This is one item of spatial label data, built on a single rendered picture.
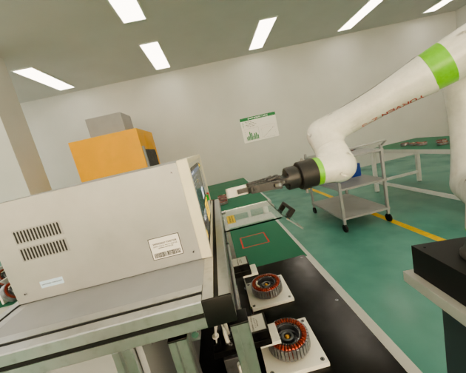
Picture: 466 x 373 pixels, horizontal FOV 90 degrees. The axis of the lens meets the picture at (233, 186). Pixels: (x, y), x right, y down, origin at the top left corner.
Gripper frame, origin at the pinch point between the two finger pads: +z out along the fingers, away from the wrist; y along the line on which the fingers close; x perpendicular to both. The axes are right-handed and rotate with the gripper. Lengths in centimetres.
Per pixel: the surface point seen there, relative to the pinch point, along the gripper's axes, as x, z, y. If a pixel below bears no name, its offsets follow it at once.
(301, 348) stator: -36.4, -4.8, -25.8
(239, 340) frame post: -15.3, 7.6, -40.9
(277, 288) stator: -36.7, -6.0, -1.0
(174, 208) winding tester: 5.5, 14.4, -28.5
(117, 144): 58, 152, 327
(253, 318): -30.6, 4.7, -19.0
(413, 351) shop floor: -118, -77, 30
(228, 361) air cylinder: -35.7, 13.2, -24.3
